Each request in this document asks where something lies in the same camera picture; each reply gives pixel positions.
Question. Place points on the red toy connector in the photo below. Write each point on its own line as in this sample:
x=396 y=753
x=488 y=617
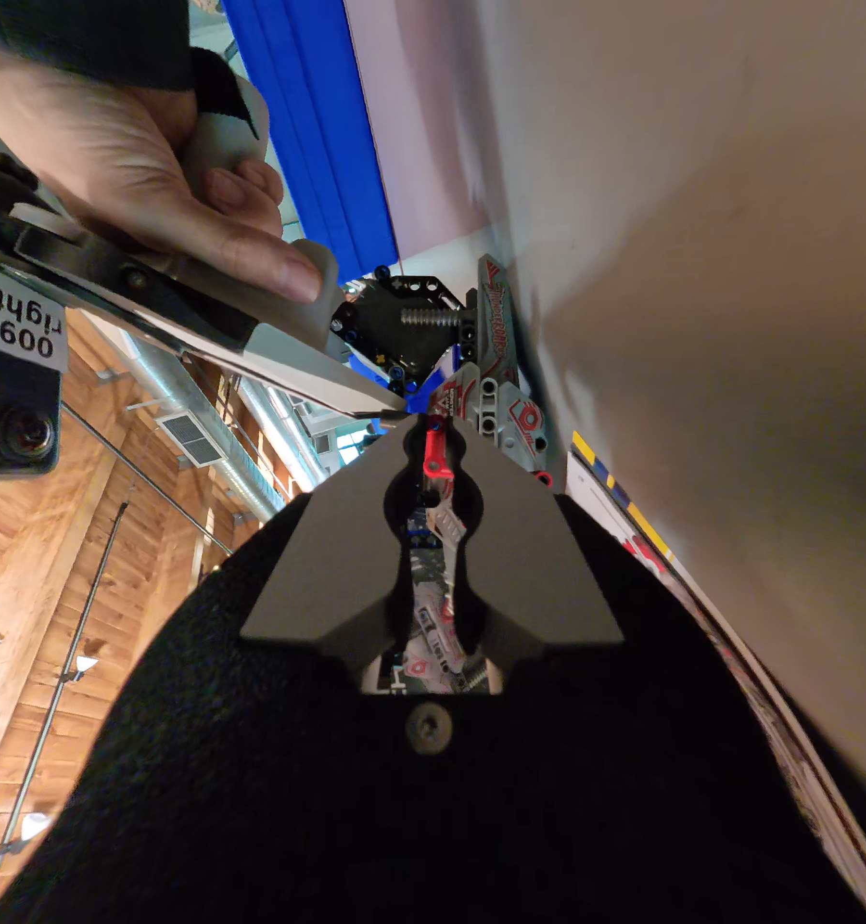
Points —
x=438 y=455

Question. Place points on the grey desk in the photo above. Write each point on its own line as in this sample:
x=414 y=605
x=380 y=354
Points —
x=693 y=216

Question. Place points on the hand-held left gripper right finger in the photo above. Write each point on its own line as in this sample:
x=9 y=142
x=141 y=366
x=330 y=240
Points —
x=541 y=577

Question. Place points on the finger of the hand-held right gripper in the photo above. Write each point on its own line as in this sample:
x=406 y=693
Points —
x=310 y=368
x=296 y=389

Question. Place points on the toy vehicle model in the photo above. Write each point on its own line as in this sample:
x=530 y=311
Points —
x=404 y=332

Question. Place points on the blue plastic bin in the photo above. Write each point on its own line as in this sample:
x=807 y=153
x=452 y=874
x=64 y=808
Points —
x=310 y=130

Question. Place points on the instruction booklet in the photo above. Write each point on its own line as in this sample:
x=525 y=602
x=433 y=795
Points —
x=642 y=541

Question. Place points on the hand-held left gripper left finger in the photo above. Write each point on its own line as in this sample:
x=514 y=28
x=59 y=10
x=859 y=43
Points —
x=317 y=577

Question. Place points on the silver ventilation duct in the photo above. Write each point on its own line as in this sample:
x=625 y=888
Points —
x=202 y=426
x=281 y=433

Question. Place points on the person's right forearm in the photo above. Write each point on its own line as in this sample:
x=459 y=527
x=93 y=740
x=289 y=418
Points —
x=79 y=36

